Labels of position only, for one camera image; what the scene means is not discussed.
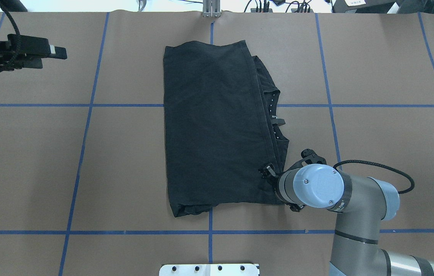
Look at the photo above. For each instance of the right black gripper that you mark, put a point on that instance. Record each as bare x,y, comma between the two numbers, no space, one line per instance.
267,171

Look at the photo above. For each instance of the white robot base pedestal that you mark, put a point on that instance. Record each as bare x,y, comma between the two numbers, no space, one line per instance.
229,269

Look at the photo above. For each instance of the aluminium frame post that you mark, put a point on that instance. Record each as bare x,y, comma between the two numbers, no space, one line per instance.
211,8

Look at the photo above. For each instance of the black graphic t-shirt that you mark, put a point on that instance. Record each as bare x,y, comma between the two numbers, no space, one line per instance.
220,127

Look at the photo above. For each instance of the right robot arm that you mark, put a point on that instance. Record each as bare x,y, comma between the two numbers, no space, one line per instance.
360,203

